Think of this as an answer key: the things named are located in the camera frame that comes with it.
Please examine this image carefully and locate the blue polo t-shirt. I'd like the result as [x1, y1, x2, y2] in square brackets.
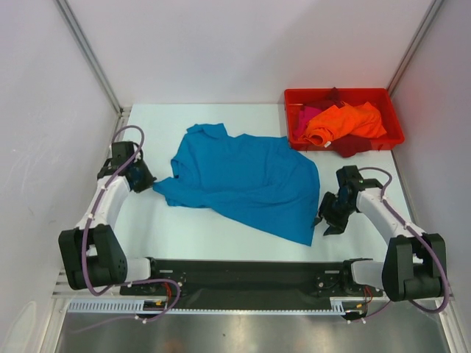
[153, 124, 320, 246]

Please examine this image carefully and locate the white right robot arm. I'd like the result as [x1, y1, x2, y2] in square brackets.
[315, 165, 450, 307]

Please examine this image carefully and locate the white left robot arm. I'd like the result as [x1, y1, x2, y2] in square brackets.
[58, 141, 162, 294]

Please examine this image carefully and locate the dark red t-shirt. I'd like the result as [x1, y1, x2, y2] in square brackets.
[306, 88, 372, 158]

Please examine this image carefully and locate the orange t-shirt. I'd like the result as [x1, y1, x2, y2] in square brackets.
[301, 102, 386, 146]

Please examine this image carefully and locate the pink t-shirt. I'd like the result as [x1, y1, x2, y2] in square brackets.
[293, 107, 322, 139]

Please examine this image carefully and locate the red plastic bin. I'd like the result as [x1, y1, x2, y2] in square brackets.
[284, 88, 405, 151]

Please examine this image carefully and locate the white slotted cable duct right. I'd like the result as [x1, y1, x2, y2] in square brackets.
[330, 296, 389, 313]

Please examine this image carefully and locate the white slotted cable duct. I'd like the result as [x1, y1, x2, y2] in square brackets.
[330, 296, 389, 313]
[68, 299, 168, 315]

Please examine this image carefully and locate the white slotted cable duct left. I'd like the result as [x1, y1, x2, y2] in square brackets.
[68, 299, 168, 315]

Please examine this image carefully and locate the aluminium side rail left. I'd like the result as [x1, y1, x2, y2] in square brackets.
[53, 107, 142, 296]

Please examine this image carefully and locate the aluminium frame post left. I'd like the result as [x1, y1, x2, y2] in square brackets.
[53, 0, 123, 115]

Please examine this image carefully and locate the aluminium frame post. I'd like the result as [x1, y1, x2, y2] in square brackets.
[53, 0, 123, 115]
[387, 0, 446, 96]

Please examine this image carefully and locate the aluminium frame post right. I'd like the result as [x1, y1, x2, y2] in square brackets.
[387, 0, 446, 96]

